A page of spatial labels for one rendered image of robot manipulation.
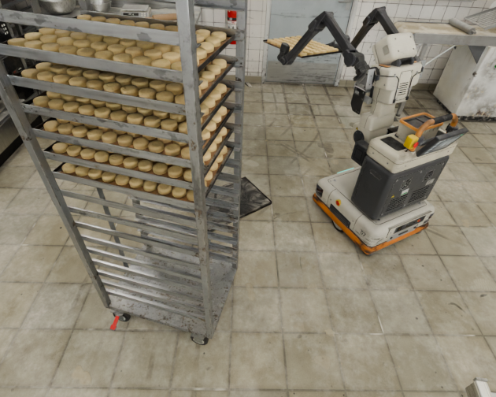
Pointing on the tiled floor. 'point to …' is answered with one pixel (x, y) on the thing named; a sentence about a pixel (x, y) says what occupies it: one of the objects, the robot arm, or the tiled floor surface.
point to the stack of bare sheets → (253, 199)
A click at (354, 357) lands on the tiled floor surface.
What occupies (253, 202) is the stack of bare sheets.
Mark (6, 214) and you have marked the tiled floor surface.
